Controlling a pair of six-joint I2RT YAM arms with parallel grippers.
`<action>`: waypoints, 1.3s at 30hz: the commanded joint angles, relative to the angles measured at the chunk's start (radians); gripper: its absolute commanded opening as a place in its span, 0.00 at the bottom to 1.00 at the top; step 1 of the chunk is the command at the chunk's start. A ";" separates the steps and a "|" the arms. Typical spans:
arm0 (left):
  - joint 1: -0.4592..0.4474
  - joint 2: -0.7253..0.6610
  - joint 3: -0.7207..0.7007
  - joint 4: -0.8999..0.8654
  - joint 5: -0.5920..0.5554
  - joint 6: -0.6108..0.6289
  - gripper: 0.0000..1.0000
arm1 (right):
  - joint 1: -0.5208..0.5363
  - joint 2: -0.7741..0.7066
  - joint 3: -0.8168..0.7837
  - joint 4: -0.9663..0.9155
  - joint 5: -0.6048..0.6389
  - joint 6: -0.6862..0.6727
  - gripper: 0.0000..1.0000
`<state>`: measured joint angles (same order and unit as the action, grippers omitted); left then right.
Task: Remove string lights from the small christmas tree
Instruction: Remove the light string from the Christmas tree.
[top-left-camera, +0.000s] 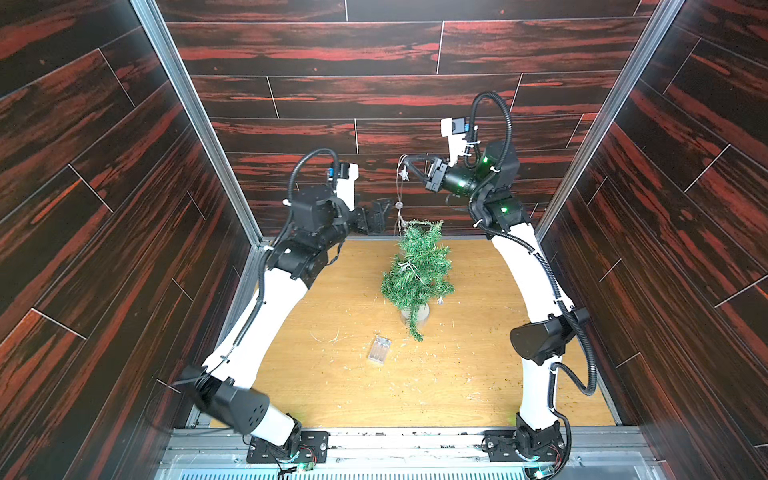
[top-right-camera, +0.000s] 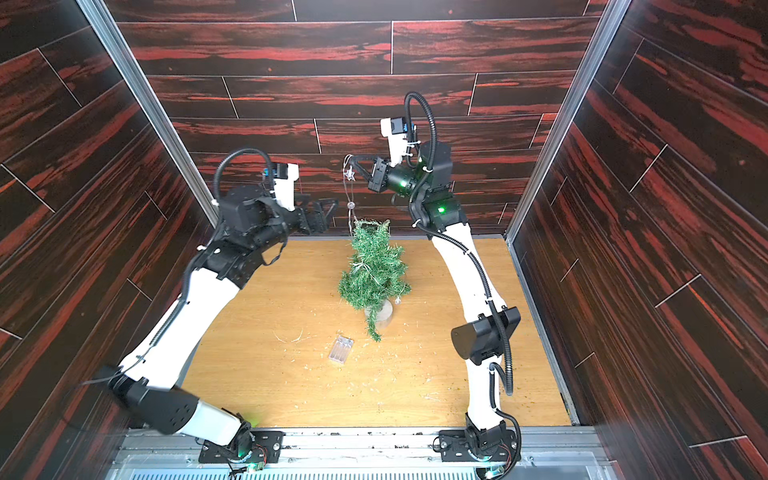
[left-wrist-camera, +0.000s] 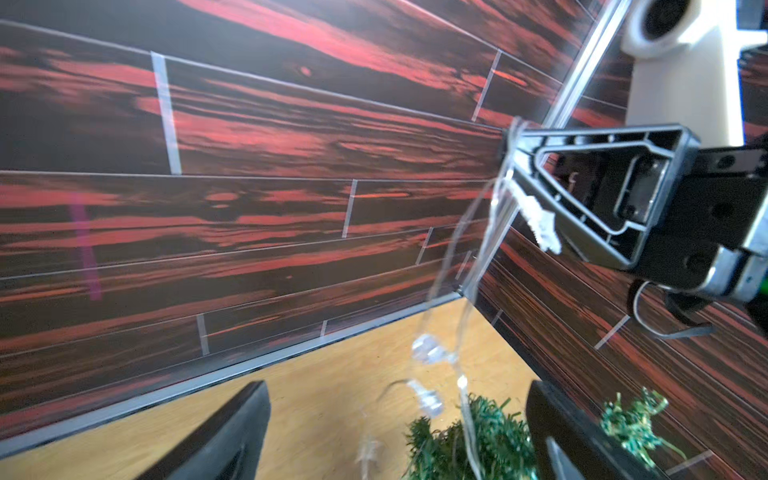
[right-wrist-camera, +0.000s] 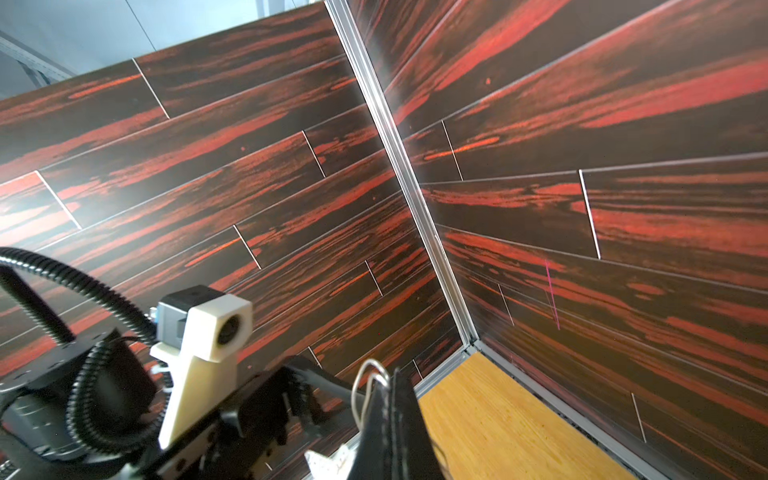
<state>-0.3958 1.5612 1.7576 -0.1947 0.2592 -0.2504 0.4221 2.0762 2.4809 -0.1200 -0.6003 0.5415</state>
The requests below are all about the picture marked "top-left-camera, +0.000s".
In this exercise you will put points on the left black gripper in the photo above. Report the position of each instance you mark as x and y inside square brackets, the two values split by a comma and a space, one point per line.
[373, 225]

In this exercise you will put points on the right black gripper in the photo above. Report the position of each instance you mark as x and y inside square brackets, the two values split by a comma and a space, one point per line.
[434, 177]

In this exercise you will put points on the white string lights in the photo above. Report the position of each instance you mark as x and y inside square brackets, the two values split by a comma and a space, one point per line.
[403, 177]

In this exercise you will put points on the small green christmas tree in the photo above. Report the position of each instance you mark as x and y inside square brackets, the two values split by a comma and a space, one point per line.
[420, 270]

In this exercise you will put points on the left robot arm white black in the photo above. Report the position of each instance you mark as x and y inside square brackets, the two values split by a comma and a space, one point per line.
[320, 218]

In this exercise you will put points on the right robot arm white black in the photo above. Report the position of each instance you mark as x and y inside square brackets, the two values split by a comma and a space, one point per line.
[553, 341]

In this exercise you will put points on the clear glass tree base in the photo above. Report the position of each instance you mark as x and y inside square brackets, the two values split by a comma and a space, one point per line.
[421, 316]

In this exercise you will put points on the clear battery box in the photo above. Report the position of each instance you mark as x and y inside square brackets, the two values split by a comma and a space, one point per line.
[379, 350]

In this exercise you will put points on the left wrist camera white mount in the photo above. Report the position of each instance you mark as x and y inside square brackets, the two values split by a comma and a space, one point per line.
[346, 175]

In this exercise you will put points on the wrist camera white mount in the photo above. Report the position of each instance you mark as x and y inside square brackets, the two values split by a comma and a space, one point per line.
[346, 175]
[456, 130]

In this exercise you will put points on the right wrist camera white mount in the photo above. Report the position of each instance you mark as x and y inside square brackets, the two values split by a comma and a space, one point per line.
[456, 130]

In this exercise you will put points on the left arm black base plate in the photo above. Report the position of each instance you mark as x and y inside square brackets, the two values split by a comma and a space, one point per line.
[308, 446]

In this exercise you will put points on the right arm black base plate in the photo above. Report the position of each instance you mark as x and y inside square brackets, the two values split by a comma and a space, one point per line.
[525, 445]

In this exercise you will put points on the aluminium front rail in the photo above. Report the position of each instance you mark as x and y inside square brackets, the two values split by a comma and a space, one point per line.
[407, 453]

